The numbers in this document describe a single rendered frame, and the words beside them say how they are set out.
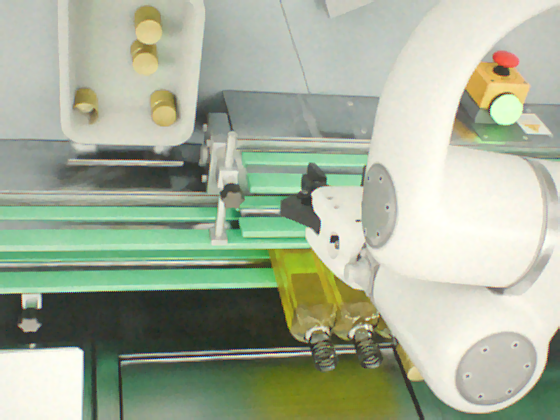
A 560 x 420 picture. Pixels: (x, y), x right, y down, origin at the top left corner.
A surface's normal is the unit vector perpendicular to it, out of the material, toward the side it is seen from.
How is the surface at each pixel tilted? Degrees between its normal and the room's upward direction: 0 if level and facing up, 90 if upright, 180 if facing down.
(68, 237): 90
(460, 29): 76
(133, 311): 89
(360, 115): 90
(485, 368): 16
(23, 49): 0
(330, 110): 90
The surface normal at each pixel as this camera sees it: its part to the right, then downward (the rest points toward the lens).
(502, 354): 0.23, 0.36
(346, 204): -0.02, -0.92
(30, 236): 0.15, -0.78
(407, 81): -0.84, -0.22
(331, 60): 0.19, 0.63
